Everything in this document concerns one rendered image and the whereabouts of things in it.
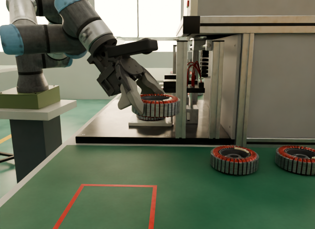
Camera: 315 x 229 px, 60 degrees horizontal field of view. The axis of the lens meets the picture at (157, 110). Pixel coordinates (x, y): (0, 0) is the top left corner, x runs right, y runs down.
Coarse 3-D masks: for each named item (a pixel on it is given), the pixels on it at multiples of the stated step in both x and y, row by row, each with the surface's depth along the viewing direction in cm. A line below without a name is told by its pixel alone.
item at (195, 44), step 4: (196, 40) 95; (200, 40) 95; (204, 40) 95; (192, 44) 101; (196, 44) 95; (200, 44) 95; (192, 48) 100; (196, 48) 96; (200, 48) 96; (204, 48) 96
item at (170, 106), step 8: (144, 96) 65; (152, 96) 66; (160, 96) 66; (168, 96) 65; (144, 104) 58; (152, 104) 57; (160, 104) 57; (168, 104) 58; (176, 104) 60; (136, 112) 60; (144, 112) 58; (152, 112) 58; (160, 112) 58; (168, 112) 59; (176, 112) 60
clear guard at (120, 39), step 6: (144, 36) 78; (150, 36) 78; (156, 36) 78; (162, 36) 78; (168, 36) 78; (174, 36) 78; (180, 36) 78; (186, 36) 78; (192, 36) 78; (198, 36) 78; (204, 36) 77; (120, 42) 95
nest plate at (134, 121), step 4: (132, 116) 103; (132, 120) 97; (136, 120) 97; (140, 120) 97; (144, 120) 97; (148, 120) 97; (160, 120) 97; (164, 120) 97; (168, 120) 97; (128, 124) 95; (132, 124) 94; (136, 124) 94; (140, 124) 94; (144, 124) 94; (148, 124) 94; (152, 124) 94; (156, 124) 94; (160, 124) 94; (164, 124) 94; (168, 124) 94
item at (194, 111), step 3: (195, 105) 103; (186, 108) 97; (189, 108) 97; (192, 108) 97; (195, 108) 97; (186, 111) 97; (189, 111) 97; (192, 111) 96; (195, 111) 96; (198, 111) 97; (186, 114) 97; (192, 114) 97; (195, 114) 97; (186, 117) 97; (192, 117) 97; (195, 117) 97; (186, 120) 97; (192, 120) 97; (195, 120) 97; (192, 123) 98; (195, 123) 97
